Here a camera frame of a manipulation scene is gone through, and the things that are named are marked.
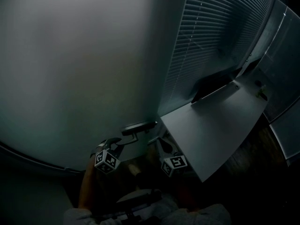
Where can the long black desk divider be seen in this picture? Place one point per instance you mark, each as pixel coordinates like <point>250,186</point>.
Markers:
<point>211,85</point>

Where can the short black desk divider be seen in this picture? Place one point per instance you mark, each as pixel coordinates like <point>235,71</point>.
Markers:
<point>249,67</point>

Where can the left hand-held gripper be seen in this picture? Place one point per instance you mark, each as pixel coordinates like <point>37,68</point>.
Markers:
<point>106,162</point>

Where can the person's left forearm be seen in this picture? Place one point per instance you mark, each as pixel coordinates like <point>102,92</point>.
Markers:
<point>87,184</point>

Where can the person's shoe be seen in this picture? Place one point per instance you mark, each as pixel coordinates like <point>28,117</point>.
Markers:
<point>134,170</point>

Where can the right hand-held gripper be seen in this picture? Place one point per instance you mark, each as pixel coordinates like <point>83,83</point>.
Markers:
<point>174,164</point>

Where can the white office desk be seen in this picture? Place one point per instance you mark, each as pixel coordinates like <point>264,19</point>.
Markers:
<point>218,130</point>

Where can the partition blind panel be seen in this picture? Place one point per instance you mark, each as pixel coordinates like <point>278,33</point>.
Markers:
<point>288,139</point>

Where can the frosted glass door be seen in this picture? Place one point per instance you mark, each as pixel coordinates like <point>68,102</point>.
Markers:
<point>82,55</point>

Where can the narrow glass panel with blind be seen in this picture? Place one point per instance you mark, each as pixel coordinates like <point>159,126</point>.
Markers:
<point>262,27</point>

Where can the person's right forearm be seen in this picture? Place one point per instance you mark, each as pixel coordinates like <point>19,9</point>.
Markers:
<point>185,189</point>

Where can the wide window blind panel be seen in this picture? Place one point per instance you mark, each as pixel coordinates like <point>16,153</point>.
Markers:
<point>211,32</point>

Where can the frosted glass partition panel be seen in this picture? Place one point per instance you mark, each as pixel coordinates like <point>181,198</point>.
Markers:
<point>286,67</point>

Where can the small bottle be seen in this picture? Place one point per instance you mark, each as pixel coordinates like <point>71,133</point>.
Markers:
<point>259,91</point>

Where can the person's grey shirt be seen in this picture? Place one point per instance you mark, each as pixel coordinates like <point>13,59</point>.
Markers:
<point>199,215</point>

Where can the black flat device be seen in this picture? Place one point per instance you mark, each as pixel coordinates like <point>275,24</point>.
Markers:
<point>264,97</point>

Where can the black head-worn camera rig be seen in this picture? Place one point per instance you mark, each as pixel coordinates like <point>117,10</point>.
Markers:
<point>138,196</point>

